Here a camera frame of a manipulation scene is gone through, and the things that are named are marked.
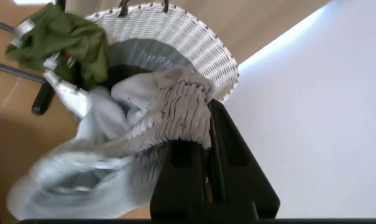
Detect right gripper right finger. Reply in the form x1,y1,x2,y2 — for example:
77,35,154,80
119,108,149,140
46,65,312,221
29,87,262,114
206,98,281,218

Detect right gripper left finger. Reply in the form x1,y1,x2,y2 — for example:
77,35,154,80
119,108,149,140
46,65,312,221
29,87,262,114
150,139,209,218

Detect pale grey shorts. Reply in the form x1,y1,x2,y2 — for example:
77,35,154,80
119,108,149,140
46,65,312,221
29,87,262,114
6,65,216,220

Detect white laundry basket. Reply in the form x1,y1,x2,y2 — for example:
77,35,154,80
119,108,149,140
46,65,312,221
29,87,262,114
83,0,240,102

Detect black clothes rack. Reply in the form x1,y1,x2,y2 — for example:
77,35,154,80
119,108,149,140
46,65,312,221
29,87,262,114
0,0,66,116

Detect green garment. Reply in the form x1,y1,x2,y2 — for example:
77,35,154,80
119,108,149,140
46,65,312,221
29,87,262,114
6,2,111,91

